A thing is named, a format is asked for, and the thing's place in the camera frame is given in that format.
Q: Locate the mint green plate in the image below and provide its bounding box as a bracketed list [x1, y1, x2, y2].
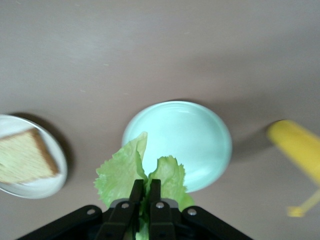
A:
[121, 100, 233, 194]

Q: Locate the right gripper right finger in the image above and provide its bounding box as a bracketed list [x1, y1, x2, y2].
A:
[148, 178, 254, 240]

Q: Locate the green lettuce leaf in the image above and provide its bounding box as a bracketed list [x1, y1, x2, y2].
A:
[93, 131, 196, 240]

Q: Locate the yellow mustard squeeze bottle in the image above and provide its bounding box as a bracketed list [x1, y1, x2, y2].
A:
[266, 119, 320, 218]

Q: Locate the toasted bread slice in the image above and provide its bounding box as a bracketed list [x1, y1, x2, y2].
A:
[0, 128, 61, 186]

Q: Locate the beige plate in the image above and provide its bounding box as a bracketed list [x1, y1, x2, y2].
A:
[0, 114, 68, 200]

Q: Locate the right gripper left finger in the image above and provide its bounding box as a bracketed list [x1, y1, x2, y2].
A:
[17, 179, 145, 240]

